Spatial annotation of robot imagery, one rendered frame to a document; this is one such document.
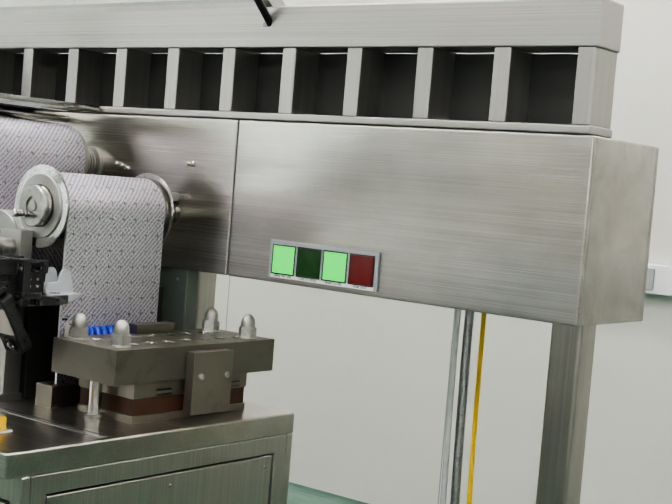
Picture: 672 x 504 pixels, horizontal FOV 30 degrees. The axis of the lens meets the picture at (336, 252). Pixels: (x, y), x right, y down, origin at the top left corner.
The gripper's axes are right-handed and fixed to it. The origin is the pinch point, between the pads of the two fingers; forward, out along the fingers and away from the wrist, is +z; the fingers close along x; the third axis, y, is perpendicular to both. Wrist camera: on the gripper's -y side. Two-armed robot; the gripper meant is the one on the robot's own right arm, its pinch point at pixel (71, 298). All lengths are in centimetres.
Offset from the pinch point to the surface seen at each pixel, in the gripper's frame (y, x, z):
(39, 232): 11.2, 5.4, -3.9
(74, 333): -5.1, -7.5, -5.3
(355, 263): 10, -41, 29
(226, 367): -10.2, -22.0, 18.0
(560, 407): -11, -74, 46
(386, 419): -68, 112, 263
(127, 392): -13.9, -17.4, -1.4
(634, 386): -38, 8, 263
